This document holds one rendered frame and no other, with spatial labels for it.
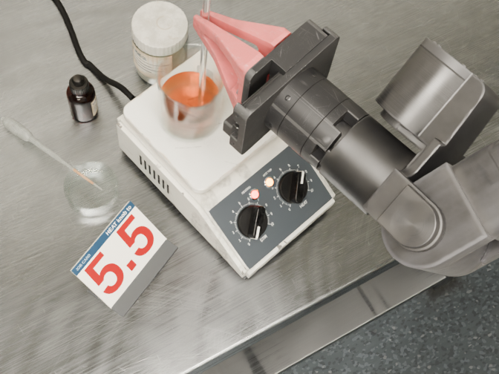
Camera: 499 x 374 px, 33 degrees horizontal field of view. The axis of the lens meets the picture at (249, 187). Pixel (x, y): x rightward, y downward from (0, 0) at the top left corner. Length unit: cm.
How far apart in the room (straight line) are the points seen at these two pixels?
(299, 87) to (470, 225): 16
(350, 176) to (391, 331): 107
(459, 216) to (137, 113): 38
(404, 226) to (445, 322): 114
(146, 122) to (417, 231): 35
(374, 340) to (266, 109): 108
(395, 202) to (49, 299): 41
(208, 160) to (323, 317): 79
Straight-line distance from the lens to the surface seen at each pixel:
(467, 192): 56
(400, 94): 60
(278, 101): 62
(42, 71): 96
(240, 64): 62
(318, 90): 62
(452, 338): 169
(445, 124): 59
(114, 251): 83
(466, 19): 105
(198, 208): 81
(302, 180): 83
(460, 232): 56
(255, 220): 81
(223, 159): 80
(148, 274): 85
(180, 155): 80
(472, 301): 172
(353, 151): 60
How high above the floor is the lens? 156
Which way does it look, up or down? 66 degrees down
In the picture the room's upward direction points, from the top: 12 degrees clockwise
